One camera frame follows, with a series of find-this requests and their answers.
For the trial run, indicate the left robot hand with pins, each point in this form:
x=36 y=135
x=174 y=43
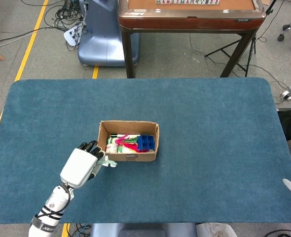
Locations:
x=79 y=168

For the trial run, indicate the white green paper packet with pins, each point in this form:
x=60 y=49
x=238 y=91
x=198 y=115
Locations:
x=108 y=161

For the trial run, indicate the cardboard box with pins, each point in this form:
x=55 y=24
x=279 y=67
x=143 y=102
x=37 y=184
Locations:
x=145 y=157

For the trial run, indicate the blue plastic block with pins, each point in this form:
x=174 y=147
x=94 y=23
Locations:
x=145 y=144

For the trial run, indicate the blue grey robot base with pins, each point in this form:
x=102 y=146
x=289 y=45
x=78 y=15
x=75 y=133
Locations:
x=98 y=44

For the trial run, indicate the white plastic bag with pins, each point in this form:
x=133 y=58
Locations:
x=214 y=230

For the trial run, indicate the black white marker pen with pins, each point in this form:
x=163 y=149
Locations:
x=114 y=135

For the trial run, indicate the pink green feather shuttlecock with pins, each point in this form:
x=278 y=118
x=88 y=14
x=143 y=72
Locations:
x=125 y=140

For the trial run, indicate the flat white packet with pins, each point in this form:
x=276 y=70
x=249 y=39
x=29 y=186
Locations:
x=135 y=136

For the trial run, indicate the grey blue robot torso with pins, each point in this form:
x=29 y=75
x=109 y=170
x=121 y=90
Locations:
x=140 y=230

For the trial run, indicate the teal table mat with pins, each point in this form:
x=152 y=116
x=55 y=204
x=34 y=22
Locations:
x=185 y=111

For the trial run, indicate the white power strip with plugs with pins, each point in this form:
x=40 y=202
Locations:
x=70 y=37

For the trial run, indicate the black tripod stand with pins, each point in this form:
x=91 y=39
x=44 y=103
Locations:
x=222 y=48

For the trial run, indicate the brown mahjong table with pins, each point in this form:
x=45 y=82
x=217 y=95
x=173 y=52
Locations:
x=185 y=23

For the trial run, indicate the row of mahjong tiles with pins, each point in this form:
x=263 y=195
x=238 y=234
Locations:
x=185 y=1

